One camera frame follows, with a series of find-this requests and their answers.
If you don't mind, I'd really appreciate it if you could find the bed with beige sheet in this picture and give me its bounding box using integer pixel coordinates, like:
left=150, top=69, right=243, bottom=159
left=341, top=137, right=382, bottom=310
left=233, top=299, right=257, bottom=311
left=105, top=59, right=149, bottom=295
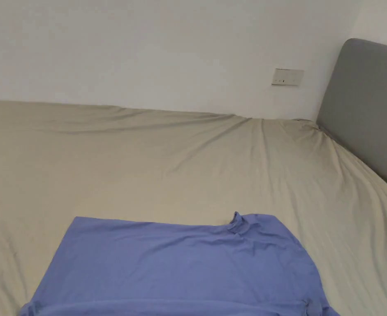
left=0, top=100, right=387, bottom=316

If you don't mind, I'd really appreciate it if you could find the blue shirt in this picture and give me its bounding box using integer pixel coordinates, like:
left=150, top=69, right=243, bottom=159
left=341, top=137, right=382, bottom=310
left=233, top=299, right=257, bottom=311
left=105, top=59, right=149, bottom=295
left=19, top=211, right=334, bottom=316

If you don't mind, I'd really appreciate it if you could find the grey padded headboard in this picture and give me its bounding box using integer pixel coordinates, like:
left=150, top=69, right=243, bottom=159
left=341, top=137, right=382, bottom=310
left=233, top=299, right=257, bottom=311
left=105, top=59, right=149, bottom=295
left=316, top=38, right=387, bottom=195

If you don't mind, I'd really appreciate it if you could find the white wall switch panel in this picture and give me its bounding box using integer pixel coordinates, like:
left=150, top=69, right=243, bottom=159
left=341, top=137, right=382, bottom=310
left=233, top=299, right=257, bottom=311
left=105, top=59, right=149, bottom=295
left=271, top=68, right=305, bottom=87

